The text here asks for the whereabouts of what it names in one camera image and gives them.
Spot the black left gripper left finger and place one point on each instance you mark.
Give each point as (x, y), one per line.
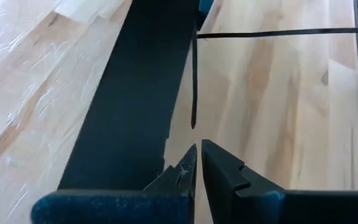
(120, 208)

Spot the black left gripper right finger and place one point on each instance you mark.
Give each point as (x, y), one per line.
(259, 205)

